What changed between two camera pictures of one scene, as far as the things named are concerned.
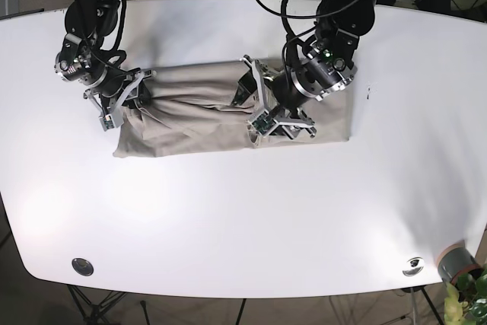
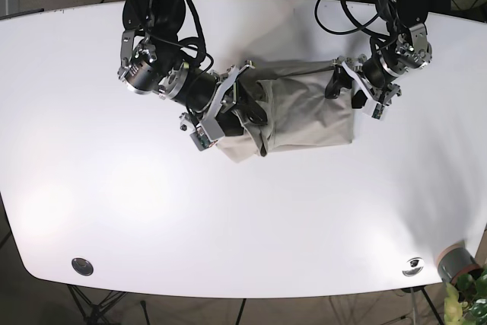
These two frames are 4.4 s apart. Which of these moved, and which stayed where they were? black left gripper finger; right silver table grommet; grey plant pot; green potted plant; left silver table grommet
Moved: black left gripper finger
Stayed: green potted plant; left silver table grommet; grey plant pot; right silver table grommet
